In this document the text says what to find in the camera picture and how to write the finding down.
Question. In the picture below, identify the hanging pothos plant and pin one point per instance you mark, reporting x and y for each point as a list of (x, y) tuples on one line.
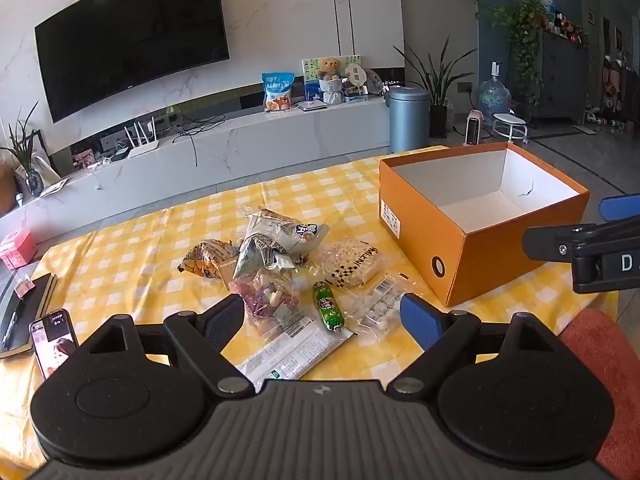
[(522, 35)]

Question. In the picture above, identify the small pink packet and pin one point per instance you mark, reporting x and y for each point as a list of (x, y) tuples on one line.
[(25, 288)]

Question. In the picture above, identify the silver snack packet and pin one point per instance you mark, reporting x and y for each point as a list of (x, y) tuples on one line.
[(295, 352)]

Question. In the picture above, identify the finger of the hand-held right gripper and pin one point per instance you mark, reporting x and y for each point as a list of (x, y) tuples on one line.
[(547, 244), (620, 207)]

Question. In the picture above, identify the white papers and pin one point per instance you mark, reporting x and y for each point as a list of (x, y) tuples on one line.
[(55, 187)]

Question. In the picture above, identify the red chair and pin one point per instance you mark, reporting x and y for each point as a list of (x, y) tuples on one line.
[(610, 360)]

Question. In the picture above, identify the orange cardboard box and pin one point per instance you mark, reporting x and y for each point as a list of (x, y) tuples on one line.
[(500, 255)]

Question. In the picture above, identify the blue water jug with pump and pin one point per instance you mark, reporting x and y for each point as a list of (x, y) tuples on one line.
[(494, 96)]

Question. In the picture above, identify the small pink photo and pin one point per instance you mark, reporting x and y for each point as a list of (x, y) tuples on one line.
[(83, 159)]

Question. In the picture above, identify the clear bag of white pellets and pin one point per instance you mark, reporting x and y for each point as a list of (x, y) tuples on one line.
[(350, 262)]

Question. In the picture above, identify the black notebook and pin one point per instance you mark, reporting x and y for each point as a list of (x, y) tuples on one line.
[(37, 310)]

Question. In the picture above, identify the grey blue trash can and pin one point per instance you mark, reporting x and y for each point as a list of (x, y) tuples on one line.
[(409, 120)]

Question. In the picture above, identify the black wall television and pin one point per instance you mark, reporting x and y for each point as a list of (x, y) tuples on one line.
[(130, 35)]

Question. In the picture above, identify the flat silver device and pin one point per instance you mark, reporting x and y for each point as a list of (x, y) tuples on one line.
[(311, 105)]

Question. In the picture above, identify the pink box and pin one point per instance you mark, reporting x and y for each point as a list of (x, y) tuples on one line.
[(17, 249)]

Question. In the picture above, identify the colourful candy bag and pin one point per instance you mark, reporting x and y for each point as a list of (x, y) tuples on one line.
[(265, 297)]

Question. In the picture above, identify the yellow checkered tablecloth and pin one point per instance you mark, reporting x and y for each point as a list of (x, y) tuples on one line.
[(150, 240)]

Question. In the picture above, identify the small black box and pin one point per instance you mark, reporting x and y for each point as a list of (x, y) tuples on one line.
[(120, 155)]

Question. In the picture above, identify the white round stool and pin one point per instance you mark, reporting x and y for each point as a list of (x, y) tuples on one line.
[(510, 125)]

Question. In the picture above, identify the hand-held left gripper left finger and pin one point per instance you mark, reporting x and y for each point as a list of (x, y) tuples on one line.
[(226, 319)]

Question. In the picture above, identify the white marble television cabinet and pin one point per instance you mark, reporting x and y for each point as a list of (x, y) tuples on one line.
[(280, 132)]

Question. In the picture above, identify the yellow brown snack bag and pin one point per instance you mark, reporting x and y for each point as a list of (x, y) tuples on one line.
[(205, 258)]

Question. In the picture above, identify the smartphone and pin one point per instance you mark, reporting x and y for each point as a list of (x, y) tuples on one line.
[(52, 342)]

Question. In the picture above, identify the green blue painted picture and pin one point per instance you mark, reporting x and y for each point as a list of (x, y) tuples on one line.
[(311, 75)]

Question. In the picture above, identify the pink space heater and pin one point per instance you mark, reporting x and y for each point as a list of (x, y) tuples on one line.
[(475, 128)]

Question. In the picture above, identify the potted long leaf plant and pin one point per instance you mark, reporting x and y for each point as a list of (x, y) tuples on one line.
[(437, 90)]

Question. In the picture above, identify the clear pack of white eggs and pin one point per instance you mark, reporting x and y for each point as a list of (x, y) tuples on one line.
[(380, 307)]

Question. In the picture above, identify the blue snack bag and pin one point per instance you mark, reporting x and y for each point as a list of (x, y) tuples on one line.
[(278, 92)]

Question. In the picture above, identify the teddy bear in white basket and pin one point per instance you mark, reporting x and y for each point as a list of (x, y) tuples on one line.
[(330, 77)]

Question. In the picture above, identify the white router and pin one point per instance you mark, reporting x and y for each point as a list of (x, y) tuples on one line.
[(142, 146)]

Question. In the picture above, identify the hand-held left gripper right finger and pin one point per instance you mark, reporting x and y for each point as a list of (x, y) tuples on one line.
[(419, 321)]

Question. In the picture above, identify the small blue tray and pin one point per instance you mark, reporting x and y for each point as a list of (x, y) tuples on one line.
[(356, 96)]

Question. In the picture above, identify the plant in glass vase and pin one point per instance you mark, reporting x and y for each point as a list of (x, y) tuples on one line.
[(25, 160)]

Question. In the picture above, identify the black pen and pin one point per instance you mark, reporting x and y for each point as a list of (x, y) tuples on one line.
[(12, 322)]

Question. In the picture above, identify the round paper fan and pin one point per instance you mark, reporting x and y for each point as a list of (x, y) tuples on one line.
[(357, 74)]

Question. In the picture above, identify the dark grey cabinet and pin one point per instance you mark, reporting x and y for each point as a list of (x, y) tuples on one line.
[(565, 75)]

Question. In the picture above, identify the white packet with black print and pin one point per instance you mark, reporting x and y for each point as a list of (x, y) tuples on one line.
[(285, 232)]

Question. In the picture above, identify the green sausage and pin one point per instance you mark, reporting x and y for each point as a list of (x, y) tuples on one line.
[(327, 307)]

